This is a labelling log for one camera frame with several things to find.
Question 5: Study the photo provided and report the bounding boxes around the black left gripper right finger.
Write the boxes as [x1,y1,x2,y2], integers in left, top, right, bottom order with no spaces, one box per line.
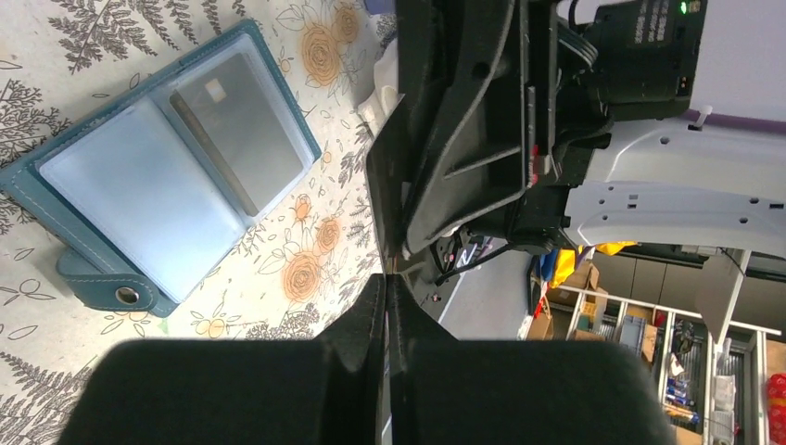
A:
[387,274,676,444]

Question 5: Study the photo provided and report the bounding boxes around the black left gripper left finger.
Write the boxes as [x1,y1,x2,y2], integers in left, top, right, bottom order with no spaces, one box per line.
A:
[59,274,386,444]

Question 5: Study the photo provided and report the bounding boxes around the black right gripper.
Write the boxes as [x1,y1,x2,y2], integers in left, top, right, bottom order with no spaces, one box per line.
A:
[368,1,607,271]

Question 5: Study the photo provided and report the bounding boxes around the dark grey credit card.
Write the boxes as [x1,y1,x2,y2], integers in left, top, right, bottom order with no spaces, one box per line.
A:
[168,52,314,217]

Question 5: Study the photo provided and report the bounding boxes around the blue card holder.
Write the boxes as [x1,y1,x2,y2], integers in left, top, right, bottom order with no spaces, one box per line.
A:
[1,19,321,317]

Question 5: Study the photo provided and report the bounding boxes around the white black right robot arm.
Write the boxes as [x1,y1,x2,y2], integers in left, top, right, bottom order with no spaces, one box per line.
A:
[367,1,785,287]

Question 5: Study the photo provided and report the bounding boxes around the white folded towel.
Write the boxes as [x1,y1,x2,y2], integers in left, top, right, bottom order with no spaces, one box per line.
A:
[357,38,400,137]

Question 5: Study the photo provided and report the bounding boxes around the floral table cloth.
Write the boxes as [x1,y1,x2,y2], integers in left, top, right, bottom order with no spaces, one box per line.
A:
[1,1,395,444]

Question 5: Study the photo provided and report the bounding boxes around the background storage shelves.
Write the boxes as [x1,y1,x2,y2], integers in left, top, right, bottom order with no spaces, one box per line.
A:
[518,258,785,444]

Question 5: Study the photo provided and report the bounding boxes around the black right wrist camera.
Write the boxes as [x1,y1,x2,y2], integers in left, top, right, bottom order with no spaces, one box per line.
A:
[582,0,707,121]

